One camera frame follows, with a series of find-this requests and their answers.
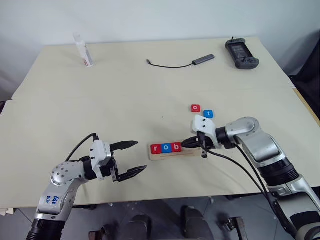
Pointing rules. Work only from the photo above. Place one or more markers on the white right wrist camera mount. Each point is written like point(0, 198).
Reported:
point(203, 126)

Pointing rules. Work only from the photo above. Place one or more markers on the white plastic bottle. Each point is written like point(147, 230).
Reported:
point(84, 53)

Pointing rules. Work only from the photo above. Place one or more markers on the blue t letter block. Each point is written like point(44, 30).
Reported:
point(208, 114)

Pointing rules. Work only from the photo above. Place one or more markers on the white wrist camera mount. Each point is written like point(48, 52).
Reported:
point(203, 126)
point(100, 153)

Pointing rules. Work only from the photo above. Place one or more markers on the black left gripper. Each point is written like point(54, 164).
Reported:
point(112, 168)

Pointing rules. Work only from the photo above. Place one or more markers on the white table bracket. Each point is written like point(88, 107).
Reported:
point(5, 211)

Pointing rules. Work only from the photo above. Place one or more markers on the red r letter block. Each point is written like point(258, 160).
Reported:
point(156, 149)

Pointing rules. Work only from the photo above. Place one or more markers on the red b letter block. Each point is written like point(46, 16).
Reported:
point(176, 147)

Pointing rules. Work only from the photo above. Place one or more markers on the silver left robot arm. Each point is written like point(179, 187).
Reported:
point(60, 185)

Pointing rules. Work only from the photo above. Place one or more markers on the black handheld remote controller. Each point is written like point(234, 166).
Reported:
point(242, 53)

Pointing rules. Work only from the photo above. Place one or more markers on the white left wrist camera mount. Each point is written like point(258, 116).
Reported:
point(100, 153)

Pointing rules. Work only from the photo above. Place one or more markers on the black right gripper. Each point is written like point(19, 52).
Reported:
point(205, 146)

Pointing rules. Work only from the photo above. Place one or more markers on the dark rounded shape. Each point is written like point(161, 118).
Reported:
point(140, 227)
point(196, 222)

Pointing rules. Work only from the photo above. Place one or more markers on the blue o letter block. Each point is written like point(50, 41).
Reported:
point(166, 148)

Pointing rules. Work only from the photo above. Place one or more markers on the black object beside table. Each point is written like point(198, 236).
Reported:
point(307, 65)

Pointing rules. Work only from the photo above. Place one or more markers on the red o letter block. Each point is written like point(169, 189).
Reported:
point(195, 108)

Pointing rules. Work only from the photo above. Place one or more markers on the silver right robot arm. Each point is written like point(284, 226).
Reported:
point(265, 150)

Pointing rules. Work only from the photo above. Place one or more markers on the dark metal bracket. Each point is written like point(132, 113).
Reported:
point(233, 226)
point(100, 232)

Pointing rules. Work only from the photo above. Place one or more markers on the wooden letter tray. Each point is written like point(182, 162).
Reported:
point(175, 155)

